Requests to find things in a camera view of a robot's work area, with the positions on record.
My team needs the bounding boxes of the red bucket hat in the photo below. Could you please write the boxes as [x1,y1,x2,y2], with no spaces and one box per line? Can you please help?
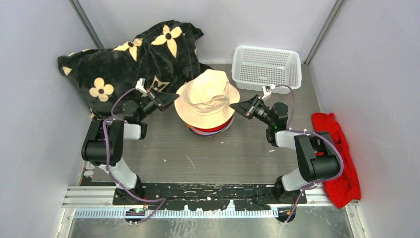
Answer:
[189,118,234,134]

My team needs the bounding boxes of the beige bucket hat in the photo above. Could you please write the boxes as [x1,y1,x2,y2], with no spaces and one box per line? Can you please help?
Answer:
[174,69,240,129]

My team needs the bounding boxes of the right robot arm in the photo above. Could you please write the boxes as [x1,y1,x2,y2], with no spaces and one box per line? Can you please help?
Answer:
[230,95,344,204]

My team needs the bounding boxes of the lilac bucket hat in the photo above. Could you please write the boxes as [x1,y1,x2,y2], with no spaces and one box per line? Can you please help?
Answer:
[187,117,235,137]

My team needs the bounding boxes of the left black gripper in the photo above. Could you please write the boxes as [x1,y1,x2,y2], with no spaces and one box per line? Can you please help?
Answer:
[138,88,179,121]

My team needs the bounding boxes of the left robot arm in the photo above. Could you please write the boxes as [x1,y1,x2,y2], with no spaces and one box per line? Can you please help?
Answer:
[81,89,179,205]

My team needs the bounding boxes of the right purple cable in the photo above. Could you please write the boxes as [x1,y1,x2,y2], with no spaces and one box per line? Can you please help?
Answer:
[275,84,345,224]

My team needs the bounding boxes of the black blanket with cream flowers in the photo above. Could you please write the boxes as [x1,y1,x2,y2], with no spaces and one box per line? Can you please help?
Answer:
[57,20,209,119]

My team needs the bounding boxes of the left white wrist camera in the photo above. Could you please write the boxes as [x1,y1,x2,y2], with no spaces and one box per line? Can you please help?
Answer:
[135,78,148,97]

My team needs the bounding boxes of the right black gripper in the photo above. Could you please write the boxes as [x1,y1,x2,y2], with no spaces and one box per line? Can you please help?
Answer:
[231,94,275,127]

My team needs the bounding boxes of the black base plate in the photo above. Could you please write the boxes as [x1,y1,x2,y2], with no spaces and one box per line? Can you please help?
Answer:
[113,182,308,212]

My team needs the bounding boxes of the orange bucket hat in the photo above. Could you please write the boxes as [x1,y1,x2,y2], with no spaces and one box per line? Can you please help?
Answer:
[187,124,196,133]

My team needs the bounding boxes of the white plastic basket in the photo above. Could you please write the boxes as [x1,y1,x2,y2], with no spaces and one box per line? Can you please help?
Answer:
[231,46,302,91]

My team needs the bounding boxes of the blue bucket hat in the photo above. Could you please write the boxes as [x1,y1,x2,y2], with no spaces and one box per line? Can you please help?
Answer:
[192,130,223,137]

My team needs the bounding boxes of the red cloth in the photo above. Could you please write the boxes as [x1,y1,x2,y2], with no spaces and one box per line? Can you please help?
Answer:
[311,113,361,209]

